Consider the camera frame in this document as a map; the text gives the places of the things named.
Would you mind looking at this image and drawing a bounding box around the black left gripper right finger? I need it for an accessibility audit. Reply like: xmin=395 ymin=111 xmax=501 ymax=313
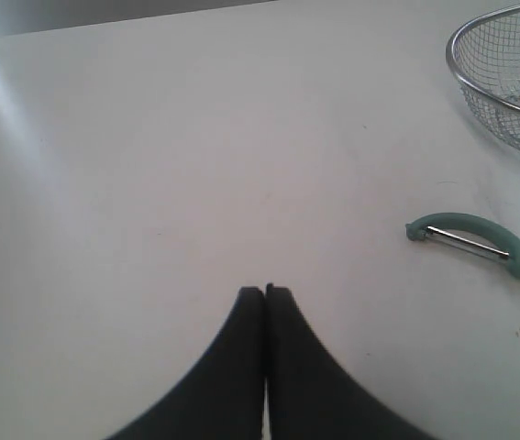
xmin=264 ymin=284 xmax=431 ymax=439

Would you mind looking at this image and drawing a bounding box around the steel wire mesh basket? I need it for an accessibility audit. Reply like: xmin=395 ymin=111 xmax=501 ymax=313
xmin=446 ymin=5 xmax=520 ymax=151

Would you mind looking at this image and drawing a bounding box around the teal handled peeler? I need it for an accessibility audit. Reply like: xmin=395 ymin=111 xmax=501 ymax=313
xmin=405 ymin=213 xmax=520 ymax=280

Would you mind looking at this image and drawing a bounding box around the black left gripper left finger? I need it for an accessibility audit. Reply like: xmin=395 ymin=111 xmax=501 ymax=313
xmin=112 ymin=287 xmax=265 ymax=439

